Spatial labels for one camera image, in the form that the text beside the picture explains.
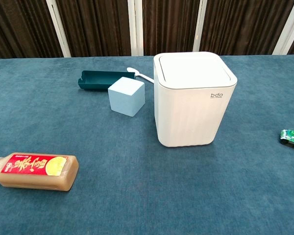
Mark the blue velvet tablecloth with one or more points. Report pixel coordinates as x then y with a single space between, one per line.
112 171

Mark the white plastic bin lid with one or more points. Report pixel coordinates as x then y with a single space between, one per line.
194 69

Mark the white plastic spoon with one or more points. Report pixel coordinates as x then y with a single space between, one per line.
143 76

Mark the dark green plastic tray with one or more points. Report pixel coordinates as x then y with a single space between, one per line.
98 79

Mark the brown drink bottle red label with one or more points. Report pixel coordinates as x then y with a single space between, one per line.
36 171

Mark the light blue cube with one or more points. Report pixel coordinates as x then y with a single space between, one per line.
126 96

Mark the green toy car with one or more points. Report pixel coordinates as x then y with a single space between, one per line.
292 138

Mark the dark brown pleated curtain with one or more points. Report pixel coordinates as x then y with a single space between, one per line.
93 27

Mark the white plastic trash bin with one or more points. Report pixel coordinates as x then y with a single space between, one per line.
191 112

